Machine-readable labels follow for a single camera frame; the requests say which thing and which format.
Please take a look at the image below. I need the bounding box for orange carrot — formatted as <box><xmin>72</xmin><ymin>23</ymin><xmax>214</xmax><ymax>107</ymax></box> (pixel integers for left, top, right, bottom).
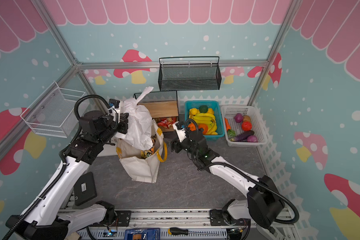
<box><xmin>225</xmin><ymin>118</ymin><xmax>231</xmax><ymax>131</ymax></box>

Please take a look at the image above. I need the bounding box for white plastic grocery bag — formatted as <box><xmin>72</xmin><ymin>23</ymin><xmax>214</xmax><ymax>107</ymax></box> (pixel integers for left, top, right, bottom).
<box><xmin>115</xmin><ymin>87</ymin><xmax>154</xmax><ymax>151</ymax></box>

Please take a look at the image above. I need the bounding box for gold black snack bag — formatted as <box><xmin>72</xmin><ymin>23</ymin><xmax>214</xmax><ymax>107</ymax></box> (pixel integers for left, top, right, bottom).
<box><xmin>141</xmin><ymin>136</ymin><xmax>157</xmax><ymax>159</ymax></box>

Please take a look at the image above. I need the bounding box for white canvas tote bag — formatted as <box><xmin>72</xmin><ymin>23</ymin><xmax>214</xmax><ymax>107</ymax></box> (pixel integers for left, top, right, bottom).
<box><xmin>116</xmin><ymin>120</ymin><xmax>168</xmax><ymax>184</ymax></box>

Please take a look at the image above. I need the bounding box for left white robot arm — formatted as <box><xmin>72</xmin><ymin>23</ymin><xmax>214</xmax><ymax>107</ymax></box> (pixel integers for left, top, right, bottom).
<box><xmin>3</xmin><ymin>95</ymin><xmax>129</xmax><ymax>240</ymax></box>

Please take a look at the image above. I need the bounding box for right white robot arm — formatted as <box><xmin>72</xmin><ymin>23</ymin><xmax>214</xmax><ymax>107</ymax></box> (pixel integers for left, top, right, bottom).
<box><xmin>171</xmin><ymin>119</ymin><xmax>300</xmax><ymax>230</ymax></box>

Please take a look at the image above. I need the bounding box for orange fruit left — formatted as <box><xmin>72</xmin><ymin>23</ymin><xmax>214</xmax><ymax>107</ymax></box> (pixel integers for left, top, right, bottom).
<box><xmin>188</xmin><ymin>123</ymin><xmax>197</xmax><ymax>131</ymax></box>

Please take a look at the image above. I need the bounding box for orange fruit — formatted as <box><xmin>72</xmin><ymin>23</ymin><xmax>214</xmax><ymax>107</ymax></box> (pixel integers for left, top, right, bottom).
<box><xmin>198</xmin><ymin>124</ymin><xmax>209</xmax><ymax>135</ymax></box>
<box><xmin>188</xmin><ymin>123</ymin><xmax>197</xmax><ymax>131</ymax></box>

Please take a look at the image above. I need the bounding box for orange fruit right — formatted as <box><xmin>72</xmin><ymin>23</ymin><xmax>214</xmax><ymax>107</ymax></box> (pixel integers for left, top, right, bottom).
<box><xmin>198</xmin><ymin>124</ymin><xmax>209</xmax><ymax>135</ymax></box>

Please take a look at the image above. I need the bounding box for yellow banana bunch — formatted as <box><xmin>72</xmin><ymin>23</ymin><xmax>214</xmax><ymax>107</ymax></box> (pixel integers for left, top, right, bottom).
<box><xmin>189</xmin><ymin>115</ymin><xmax>218</xmax><ymax>135</ymax></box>

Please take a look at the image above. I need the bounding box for yellow lemon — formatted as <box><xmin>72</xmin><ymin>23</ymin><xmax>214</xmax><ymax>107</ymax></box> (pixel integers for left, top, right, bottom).
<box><xmin>189</xmin><ymin>108</ymin><xmax>199</xmax><ymax>116</ymax></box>

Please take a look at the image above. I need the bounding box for red snack bag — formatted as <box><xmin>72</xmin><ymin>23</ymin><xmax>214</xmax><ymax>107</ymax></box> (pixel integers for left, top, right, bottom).
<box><xmin>157</xmin><ymin>117</ymin><xmax>177</xmax><ymax>129</ymax></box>

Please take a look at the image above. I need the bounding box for green avocado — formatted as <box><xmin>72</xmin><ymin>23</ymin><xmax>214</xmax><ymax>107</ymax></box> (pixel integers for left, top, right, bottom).
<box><xmin>199</xmin><ymin>105</ymin><xmax>209</xmax><ymax>113</ymax></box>

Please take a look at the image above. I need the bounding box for green leafy vegetable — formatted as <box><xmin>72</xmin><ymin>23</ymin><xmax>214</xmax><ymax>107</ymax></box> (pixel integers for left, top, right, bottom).
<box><xmin>227</xmin><ymin>129</ymin><xmax>236</xmax><ymax>138</ymax></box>

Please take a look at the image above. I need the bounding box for teal plastic fruit basket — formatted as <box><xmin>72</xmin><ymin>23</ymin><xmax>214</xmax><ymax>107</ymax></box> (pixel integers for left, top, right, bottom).
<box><xmin>185</xmin><ymin>100</ymin><xmax>225</xmax><ymax>141</ymax></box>

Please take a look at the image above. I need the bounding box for white plastic vegetable basket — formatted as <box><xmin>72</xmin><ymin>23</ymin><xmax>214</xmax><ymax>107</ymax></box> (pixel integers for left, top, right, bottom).
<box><xmin>221</xmin><ymin>105</ymin><xmax>268</xmax><ymax>147</ymax></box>

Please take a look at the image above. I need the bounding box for purple onion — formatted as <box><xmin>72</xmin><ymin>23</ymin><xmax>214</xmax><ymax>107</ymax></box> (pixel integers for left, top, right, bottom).
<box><xmin>247</xmin><ymin>135</ymin><xmax>259</xmax><ymax>143</ymax></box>
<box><xmin>234</xmin><ymin>113</ymin><xmax>244</xmax><ymax>123</ymax></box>

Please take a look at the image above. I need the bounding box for red tomato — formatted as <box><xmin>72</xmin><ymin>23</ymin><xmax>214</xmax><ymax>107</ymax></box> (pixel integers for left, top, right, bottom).
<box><xmin>241</xmin><ymin>121</ymin><xmax>253</xmax><ymax>131</ymax></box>

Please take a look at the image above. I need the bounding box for brown potato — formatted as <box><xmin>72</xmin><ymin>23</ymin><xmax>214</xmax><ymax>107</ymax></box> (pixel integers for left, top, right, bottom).
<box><xmin>243</xmin><ymin>115</ymin><xmax>251</xmax><ymax>122</ymax></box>

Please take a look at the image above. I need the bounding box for black box on floor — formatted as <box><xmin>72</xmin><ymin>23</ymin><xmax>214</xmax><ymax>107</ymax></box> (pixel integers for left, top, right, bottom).
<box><xmin>74</xmin><ymin>172</ymin><xmax>97</xmax><ymax>206</ymax></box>

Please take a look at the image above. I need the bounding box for blue electronics box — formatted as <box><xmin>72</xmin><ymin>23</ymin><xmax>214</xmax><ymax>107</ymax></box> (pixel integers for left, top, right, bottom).
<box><xmin>124</xmin><ymin>228</ymin><xmax>161</xmax><ymax>240</ymax></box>

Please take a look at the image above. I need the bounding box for black wire snack shelf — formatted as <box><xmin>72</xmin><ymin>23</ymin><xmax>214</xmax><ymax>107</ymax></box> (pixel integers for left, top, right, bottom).
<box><xmin>139</xmin><ymin>91</ymin><xmax>179</xmax><ymax>132</ymax></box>

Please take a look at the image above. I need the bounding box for white wire wall basket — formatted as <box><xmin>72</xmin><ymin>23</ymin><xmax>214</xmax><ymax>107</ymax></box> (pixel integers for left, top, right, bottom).
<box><xmin>21</xmin><ymin>82</ymin><xmax>86</xmax><ymax>138</ymax></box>

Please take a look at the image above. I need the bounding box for black mesh wall basket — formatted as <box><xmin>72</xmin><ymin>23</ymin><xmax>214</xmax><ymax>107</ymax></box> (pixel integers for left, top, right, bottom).
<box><xmin>158</xmin><ymin>56</ymin><xmax>222</xmax><ymax>92</ymax></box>

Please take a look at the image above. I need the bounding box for black handled screwdriver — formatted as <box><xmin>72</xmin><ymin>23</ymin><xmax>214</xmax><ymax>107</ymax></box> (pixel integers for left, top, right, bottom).
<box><xmin>167</xmin><ymin>226</ymin><xmax>220</xmax><ymax>236</ymax></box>

